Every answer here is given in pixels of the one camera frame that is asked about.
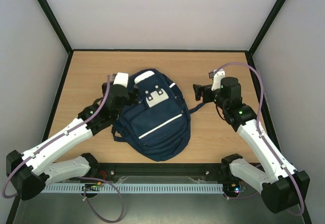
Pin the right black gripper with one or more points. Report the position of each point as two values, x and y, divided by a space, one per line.
203 92

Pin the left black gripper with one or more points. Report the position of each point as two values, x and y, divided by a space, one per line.
132 97

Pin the navy blue student backpack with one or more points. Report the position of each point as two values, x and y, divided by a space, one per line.
158 124

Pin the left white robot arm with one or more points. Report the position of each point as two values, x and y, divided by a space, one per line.
31 171

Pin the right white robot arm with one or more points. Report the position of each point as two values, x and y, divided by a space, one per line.
279 183

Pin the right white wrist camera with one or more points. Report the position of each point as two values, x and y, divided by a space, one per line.
216 76

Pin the black aluminium frame rail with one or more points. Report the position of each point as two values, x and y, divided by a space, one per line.
164 169

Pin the light blue slotted cable duct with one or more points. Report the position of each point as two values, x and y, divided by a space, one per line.
132 188

